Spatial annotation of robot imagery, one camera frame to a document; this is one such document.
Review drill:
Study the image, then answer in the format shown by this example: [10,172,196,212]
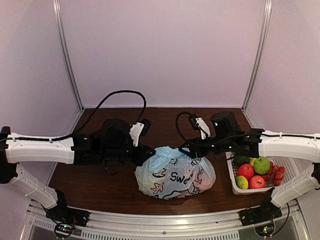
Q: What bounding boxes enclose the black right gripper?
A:
[178,135,234,159]

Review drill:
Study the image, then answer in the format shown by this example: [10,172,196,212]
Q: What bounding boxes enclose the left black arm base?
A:
[46,189,90,227]

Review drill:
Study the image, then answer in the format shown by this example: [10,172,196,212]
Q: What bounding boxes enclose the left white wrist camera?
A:
[129,118,151,147]

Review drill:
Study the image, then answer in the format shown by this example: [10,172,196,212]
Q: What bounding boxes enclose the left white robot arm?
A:
[0,118,156,222]

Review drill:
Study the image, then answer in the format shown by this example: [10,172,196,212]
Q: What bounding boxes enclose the light blue plastic bag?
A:
[134,146,216,200]

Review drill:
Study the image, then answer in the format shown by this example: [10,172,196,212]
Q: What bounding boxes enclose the red apple front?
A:
[248,175,266,189]

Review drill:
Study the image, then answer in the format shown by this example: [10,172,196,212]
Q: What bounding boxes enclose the aluminium front rail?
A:
[18,201,311,240]

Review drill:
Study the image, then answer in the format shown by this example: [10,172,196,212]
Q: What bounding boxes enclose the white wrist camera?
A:
[188,114,212,140]
[129,118,151,147]

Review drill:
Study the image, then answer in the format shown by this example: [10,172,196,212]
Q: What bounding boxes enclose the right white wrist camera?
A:
[188,114,212,140]

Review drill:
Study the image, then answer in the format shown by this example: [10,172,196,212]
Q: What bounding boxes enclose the red apple back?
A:
[237,163,255,180]

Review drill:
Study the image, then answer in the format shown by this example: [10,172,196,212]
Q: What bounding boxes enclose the large green apple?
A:
[253,157,271,175]

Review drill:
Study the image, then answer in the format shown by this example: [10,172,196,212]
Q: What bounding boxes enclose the right black cable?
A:
[175,111,248,148]

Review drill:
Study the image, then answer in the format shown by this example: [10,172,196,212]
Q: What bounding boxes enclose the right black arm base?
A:
[238,187,282,226]

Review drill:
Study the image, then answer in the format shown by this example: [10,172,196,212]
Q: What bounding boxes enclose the red apple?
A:
[248,175,266,189]
[237,163,255,180]

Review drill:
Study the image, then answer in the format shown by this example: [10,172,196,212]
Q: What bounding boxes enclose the small green yellow fruit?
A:
[235,175,249,190]

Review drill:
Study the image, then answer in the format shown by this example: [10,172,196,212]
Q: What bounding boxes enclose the dark green fruit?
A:
[233,155,251,168]

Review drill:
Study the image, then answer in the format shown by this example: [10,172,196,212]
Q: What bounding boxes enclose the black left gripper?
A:
[101,141,156,166]

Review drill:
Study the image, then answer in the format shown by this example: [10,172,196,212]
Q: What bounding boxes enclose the white plastic basket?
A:
[225,152,299,195]

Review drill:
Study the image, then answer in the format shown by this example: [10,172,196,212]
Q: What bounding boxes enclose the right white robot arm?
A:
[175,111,320,221]

